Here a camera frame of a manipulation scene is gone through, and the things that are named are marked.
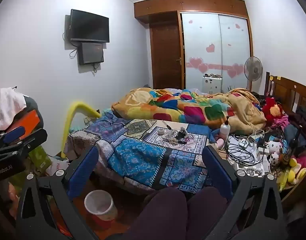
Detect tangle of black cables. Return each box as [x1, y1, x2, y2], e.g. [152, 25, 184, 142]
[225, 130, 266, 167]

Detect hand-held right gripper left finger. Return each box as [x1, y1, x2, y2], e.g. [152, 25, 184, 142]
[17, 145, 99, 240]

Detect black wall television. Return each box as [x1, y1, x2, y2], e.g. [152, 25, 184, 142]
[69, 9, 110, 43]

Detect yellow plush toy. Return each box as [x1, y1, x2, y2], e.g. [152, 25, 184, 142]
[278, 159, 306, 192]

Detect wooden bed headboard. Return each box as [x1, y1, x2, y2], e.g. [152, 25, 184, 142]
[265, 72, 306, 120]

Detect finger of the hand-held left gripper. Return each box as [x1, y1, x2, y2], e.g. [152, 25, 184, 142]
[0, 129, 48, 159]
[0, 126, 26, 145]

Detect white cat plush toy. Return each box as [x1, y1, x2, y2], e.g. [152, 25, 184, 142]
[265, 140, 283, 165]

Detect white floor appliance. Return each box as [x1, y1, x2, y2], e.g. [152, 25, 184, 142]
[201, 74, 223, 94]

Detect wardrobe with heart stickers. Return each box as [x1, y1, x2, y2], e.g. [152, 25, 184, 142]
[185, 19, 246, 79]

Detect white standing fan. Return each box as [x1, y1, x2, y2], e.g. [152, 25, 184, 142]
[243, 56, 263, 92]

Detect person's dark purple trousers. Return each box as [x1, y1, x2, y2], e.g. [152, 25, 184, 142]
[107, 186, 239, 240]

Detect brown wooden wardrobe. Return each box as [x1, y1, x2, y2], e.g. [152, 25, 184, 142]
[134, 0, 253, 93]

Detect red plush toy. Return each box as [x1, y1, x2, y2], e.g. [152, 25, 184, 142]
[261, 97, 284, 123]

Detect dark grey bag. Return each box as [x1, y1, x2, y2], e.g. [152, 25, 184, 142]
[18, 95, 45, 130]

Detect white cloth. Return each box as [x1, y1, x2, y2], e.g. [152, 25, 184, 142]
[0, 87, 27, 130]

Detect patchwork patterned table cloth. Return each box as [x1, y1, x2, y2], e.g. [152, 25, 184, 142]
[64, 112, 213, 195]

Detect white plastic bag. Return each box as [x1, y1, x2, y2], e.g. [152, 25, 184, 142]
[47, 156, 70, 177]

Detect pink round case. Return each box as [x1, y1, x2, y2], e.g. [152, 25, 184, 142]
[215, 137, 228, 150]

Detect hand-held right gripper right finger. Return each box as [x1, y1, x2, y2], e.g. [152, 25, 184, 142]
[202, 145, 291, 240]

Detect orange red flat box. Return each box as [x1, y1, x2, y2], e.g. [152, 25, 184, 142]
[7, 110, 41, 133]

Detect white pump bottle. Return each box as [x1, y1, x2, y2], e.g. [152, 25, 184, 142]
[219, 116, 231, 138]

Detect flat white box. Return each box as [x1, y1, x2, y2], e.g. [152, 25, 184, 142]
[233, 155, 269, 176]

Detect brown wooden door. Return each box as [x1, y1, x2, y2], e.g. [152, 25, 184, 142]
[149, 21, 184, 90]

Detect white round bin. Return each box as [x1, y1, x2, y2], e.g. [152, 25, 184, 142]
[84, 190, 118, 222]

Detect yellow foam tube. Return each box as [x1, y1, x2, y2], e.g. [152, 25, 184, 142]
[61, 101, 102, 159]

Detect small black wall monitor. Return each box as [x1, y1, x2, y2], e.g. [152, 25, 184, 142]
[78, 42, 105, 65]

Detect small black device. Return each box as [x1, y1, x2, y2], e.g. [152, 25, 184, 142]
[175, 127, 189, 139]

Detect green leaf print storage box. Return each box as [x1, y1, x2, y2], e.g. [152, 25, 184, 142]
[28, 146, 52, 178]

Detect pile of dark clothes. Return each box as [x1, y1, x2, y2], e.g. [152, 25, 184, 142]
[284, 106, 306, 140]

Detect colourful heart print blanket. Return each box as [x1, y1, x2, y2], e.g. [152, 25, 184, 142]
[110, 87, 268, 134]

